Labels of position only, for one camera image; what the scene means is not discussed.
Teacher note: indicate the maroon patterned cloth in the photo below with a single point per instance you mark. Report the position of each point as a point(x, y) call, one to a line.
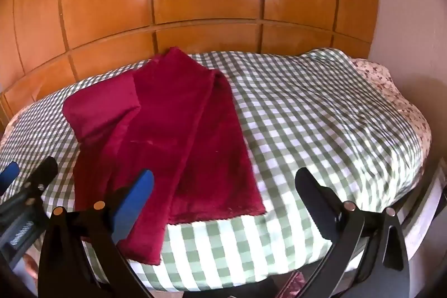
point(297, 285)

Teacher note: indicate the green checked bed sheet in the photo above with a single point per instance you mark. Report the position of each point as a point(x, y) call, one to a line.
point(314, 127)

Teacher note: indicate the floral quilt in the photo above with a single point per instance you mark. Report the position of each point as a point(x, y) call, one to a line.
point(384, 81)

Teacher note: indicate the red fleece garment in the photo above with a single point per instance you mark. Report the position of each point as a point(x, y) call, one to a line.
point(174, 130)

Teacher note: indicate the white bed frame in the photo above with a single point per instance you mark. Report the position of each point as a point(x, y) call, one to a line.
point(422, 214)

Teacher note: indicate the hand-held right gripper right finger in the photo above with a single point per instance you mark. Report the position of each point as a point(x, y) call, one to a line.
point(312, 200)

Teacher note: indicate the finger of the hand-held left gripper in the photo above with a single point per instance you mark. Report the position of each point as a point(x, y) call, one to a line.
point(43, 174)
point(8, 175)

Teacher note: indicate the person's left hand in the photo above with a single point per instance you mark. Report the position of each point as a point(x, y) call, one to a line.
point(30, 265)

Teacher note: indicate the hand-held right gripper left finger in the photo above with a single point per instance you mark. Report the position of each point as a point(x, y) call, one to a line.
point(139, 195)

